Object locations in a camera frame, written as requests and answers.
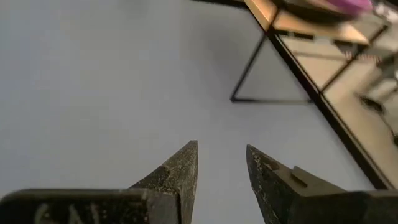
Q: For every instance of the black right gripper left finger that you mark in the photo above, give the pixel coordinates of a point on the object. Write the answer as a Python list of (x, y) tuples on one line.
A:
[(174, 186)]

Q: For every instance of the purple round plate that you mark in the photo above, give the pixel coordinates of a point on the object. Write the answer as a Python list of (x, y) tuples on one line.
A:
[(351, 4)]

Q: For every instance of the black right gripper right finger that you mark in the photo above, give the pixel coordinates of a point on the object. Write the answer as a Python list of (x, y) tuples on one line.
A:
[(273, 193)]

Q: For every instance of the black round plate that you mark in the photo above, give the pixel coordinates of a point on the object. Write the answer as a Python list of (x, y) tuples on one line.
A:
[(298, 9)]

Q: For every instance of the wooden shelf with black frame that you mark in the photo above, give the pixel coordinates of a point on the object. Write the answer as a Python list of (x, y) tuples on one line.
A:
[(326, 31)]

